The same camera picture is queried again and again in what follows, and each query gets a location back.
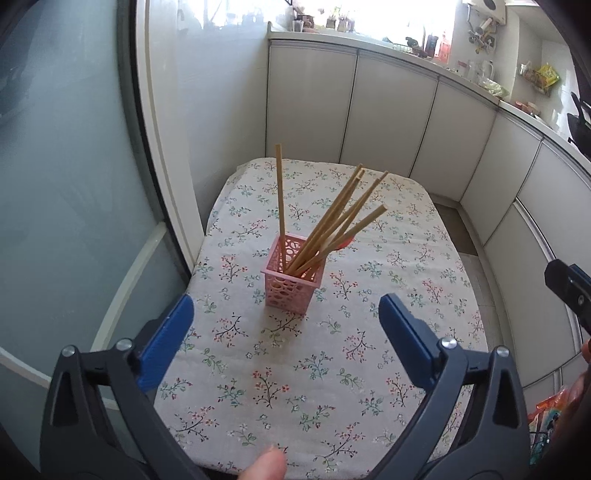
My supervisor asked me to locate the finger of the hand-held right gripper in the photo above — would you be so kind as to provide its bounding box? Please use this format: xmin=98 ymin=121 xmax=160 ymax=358
xmin=544 ymin=259 xmax=591 ymax=333

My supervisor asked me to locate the bundle of wooden chopsticks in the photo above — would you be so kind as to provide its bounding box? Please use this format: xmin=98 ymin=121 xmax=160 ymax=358
xmin=276 ymin=144 xmax=389 ymax=278

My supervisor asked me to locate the person's left hand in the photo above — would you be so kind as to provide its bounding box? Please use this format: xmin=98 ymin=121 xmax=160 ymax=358
xmin=240 ymin=444 xmax=288 ymax=480

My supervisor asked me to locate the floral tablecloth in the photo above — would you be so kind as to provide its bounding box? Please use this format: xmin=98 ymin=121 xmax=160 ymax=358
xmin=152 ymin=157 xmax=490 ymax=478

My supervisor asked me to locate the person's right hand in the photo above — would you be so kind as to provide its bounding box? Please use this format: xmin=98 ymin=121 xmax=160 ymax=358
xmin=568 ymin=339 xmax=591 ymax=416

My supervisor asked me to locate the pink perforated utensil holder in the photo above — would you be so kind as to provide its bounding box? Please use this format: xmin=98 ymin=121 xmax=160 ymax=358
xmin=261 ymin=234 xmax=326 ymax=315

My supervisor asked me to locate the green vegetable bag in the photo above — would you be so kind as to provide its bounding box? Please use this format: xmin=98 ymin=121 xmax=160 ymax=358
xmin=480 ymin=78 xmax=511 ymax=97

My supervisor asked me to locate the frosted glass door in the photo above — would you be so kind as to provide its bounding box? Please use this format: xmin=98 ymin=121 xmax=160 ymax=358
xmin=0 ymin=0 xmax=204 ymax=480

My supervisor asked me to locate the black wok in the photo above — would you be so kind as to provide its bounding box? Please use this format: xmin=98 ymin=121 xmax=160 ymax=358
xmin=567 ymin=91 xmax=591 ymax=155

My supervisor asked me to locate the orange snack bag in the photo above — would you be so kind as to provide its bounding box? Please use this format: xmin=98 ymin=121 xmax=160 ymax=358
xmin=526 ymin=385 xmax=578 ymax=467

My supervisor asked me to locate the yellow packet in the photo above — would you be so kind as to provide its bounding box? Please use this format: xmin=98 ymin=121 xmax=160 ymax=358
xmin=534 ymin=62 xmax=560 ymax=88

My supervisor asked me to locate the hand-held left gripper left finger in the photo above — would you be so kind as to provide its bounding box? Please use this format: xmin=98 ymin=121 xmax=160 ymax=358
xmin=39 ymin=294 xmax=208 ymax=480

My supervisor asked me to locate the white water heater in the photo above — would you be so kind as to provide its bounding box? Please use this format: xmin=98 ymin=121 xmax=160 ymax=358
xmin=462 ymin=0 xmax=506 ymax=24

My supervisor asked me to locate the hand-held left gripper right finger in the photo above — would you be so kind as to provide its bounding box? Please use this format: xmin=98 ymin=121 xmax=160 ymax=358
xmin=369 ymin=293 xmax=532 ymax=480

